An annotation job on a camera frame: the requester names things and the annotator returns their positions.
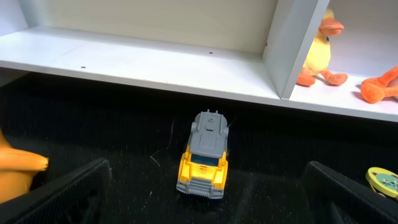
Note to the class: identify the yellow round toy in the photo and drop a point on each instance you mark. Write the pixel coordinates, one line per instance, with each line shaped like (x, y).
(385, 182)

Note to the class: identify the yellow plush duck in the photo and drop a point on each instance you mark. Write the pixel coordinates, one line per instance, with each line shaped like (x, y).
(318, 56)

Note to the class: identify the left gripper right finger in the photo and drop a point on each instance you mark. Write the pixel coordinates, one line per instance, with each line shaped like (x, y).
(345, 199)

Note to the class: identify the white plush duck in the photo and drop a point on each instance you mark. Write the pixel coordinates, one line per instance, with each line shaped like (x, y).
(373, 90)

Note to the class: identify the yellow rubber duck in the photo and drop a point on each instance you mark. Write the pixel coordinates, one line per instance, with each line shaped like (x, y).
(15, 165)

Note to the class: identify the white shelf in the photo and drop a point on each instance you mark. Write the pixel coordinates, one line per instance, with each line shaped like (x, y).
(155, 62)

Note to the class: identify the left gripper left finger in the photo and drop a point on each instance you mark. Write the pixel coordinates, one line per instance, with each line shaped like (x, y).
(62, 196)

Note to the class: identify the grey and yellow toy truck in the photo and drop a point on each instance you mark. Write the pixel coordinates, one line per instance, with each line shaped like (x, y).
(203, 168)

